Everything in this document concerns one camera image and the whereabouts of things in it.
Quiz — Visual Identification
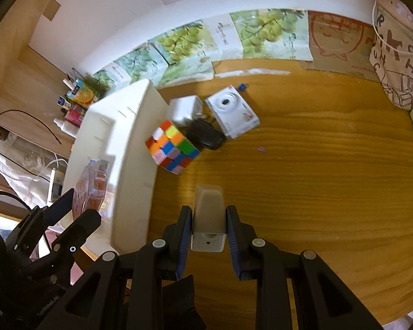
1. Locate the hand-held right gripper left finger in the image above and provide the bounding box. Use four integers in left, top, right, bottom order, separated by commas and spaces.
38, 205, 195, 330

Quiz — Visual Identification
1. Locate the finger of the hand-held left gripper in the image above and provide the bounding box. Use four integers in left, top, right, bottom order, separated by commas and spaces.
7, 189, 75, 252

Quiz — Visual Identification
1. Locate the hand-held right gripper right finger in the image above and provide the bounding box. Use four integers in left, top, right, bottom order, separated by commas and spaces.
226, 204, 393, 330

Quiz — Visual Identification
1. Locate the white bottle-shaped plastic case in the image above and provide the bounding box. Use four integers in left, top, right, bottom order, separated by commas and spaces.
191, 185, 226, 254

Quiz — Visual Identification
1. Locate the white plastic tray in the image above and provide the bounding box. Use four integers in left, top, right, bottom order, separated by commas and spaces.
63, 78, 170, 254

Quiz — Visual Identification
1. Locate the multicolour puzzle cube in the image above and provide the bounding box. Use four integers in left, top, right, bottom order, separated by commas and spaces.
145, 119, 201, 176

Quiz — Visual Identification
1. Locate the black small pouch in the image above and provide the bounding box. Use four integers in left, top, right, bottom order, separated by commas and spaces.
186, 118, 227, 150

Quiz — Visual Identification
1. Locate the white toy camera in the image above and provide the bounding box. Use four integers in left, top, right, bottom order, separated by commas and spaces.
205, 84, 261, 139

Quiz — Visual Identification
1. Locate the white charger cube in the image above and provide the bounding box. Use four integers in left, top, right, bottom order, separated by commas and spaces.
168, 95, 205, 128

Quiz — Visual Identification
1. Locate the dark cloth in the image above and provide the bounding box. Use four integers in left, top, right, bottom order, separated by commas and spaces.
161, 274, 208, 330

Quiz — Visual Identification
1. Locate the white lace curtain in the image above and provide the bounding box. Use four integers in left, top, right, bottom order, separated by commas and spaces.
0, 140, 70, 211

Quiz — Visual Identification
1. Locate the white spray bottle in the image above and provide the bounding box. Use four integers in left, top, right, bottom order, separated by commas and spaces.
54, 118, 78, 137

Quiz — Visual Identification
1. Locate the pink can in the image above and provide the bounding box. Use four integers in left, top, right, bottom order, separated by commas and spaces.
65, 106, 87, 127

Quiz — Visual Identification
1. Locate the orange print carton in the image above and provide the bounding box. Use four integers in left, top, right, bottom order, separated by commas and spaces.
67, 78, 101, 108

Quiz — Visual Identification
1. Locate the wooden shelf unit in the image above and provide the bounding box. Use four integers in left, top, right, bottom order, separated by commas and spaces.
0, 0, 90, 152

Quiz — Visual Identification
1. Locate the row of grape print sheets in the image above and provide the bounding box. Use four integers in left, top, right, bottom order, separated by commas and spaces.
89, 7, 314, 89

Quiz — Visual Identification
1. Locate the brown printed cardboard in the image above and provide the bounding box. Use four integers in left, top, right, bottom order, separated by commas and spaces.
307, 10, 383, 84

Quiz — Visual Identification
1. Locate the printed canvas bag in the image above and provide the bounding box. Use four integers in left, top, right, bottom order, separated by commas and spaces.
368, 0, 413, 111

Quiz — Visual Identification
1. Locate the white cable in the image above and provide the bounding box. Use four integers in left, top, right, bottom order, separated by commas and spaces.
30, 157, 70, 183

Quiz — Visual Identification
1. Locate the thin black hanging cable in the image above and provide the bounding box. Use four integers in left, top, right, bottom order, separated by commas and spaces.
0, 109, 62, 145

